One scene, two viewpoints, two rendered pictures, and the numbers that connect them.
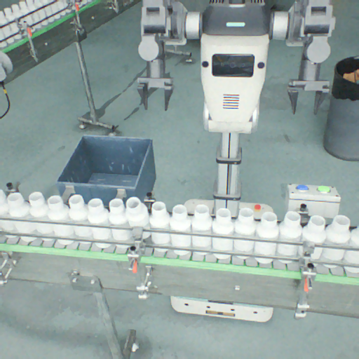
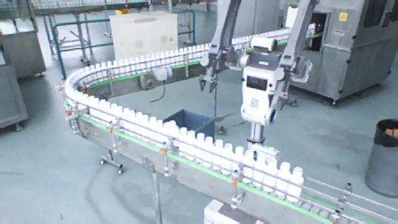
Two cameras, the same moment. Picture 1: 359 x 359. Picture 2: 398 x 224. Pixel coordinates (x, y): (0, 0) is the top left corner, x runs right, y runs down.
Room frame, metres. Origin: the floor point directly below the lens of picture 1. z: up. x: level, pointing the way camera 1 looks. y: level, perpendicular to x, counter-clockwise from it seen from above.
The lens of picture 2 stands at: (-0.56, -0.62, 1.97)
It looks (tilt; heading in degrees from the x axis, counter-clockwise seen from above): 28 degrees down; 26
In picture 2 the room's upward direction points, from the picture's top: 1 degrees counter-clockwise
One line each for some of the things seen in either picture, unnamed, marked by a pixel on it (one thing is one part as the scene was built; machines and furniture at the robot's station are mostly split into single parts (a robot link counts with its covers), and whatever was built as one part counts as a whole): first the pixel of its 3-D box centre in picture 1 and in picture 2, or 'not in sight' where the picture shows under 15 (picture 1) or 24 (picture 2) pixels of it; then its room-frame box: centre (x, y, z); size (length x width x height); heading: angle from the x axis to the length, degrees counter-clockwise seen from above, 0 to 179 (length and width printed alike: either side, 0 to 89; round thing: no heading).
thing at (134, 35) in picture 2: not in sight; (146, 47); (4.37, 2.71, 0.59); 1.10 x 0.62 x 1.18; 151
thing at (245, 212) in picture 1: (244, 233); (218, 154); (0.71, -0.17, 1.08); 0.06 x 0.06 x 0.17
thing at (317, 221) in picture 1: (311, 241); (248, 166); (0.67, -0.34, 1.08); 0.06 x 0.06 x 0.17
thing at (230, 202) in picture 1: (226, 216); not in sight; (1.36, -0.22, 0.45); 0.13 x 0.13 x 0.40; 79
